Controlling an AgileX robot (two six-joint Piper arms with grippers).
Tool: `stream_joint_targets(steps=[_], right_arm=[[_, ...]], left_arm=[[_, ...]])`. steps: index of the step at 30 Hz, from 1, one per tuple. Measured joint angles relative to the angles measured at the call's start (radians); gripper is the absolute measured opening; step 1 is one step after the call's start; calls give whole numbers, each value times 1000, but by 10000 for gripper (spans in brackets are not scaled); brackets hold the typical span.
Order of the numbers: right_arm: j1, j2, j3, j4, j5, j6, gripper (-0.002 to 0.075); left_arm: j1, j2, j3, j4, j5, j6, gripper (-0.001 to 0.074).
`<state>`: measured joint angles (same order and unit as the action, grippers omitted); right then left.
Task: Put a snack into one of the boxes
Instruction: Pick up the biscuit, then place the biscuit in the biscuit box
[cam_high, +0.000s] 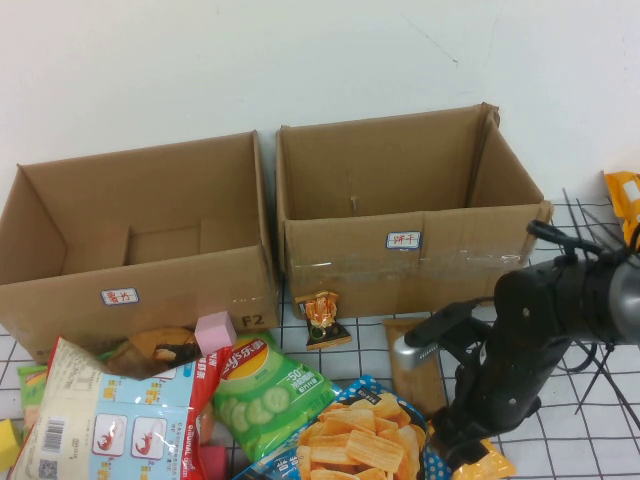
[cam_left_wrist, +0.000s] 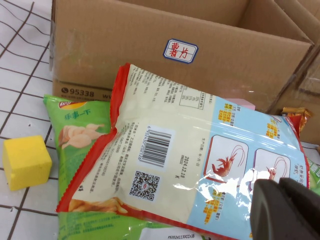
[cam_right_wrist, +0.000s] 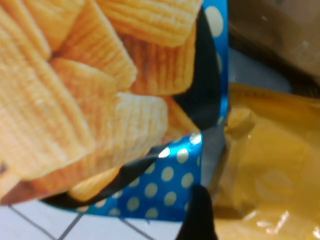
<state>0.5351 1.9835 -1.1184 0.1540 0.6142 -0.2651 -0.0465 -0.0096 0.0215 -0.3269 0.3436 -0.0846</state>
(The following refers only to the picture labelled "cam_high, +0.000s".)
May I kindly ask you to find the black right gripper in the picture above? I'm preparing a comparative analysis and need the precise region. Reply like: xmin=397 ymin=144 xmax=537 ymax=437
xmin=430 ymin=329 xmax=551 ymax=469

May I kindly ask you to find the yellow snack packet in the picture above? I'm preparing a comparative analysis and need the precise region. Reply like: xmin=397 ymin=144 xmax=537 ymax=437
xmin=424 ymin=418 xmax=518 ymax=480

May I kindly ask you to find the brown snack bar packet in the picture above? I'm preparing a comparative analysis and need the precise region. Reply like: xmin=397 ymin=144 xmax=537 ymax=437
xmin=382 ymin=317 xmax=448 ymax=417

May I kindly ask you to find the small black orange snack packet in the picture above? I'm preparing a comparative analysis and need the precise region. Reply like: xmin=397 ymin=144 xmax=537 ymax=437
xmin=293 ymin=289 xmax=353 ymax=351

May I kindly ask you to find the dark brown snack bag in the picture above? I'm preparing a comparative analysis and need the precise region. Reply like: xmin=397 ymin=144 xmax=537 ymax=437
xmin=97 ymin=324 xmax=201 ymax=381

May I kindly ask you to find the blue potato chips bag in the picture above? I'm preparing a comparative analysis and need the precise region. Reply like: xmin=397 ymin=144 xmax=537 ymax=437
xmin=234 ymin=373 xmax=459 ymax=480

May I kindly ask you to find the taped cardboard box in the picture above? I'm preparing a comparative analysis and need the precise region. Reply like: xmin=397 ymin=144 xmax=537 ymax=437
xmin=274 ymin=102 xmax=555 ymax=321

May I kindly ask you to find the green cucumber Lays bag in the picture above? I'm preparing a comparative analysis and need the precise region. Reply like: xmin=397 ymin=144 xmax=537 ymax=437
xmin=209 ymin=329 xmax=344 ymax=464

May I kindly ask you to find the pink foam cube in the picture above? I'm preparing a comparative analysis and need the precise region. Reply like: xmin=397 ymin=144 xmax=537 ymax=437
xmin=193 ymin=310 xmax=237 ymax=359

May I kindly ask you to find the cardboard box marked F2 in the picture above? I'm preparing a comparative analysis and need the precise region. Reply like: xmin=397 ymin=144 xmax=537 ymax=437
xmin=0 ymin=130 xmax=280 ymax=365

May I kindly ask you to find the white red shrimp strips bag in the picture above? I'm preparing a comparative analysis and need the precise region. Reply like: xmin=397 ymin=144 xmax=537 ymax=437
xmin=9 ymin=335 xmax=224 ymax=480

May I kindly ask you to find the small green Lays bag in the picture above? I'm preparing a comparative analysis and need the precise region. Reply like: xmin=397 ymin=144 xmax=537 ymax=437
xmin=17 ymin=363 xmax=52 ymax=426

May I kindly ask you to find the yellow foam cube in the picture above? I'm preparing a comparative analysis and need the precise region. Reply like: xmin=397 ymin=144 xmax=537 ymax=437
xmin=0 ymin=418 xmax=25 ymax=464

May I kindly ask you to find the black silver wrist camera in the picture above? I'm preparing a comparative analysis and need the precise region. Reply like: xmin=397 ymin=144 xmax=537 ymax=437
xmin=392 ymin=302 xmax=494 ymax=374

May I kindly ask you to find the thick black cable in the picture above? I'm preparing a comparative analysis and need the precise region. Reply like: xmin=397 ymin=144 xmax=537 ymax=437
xmin=525 ymin=219 xmax=629 ymax=259

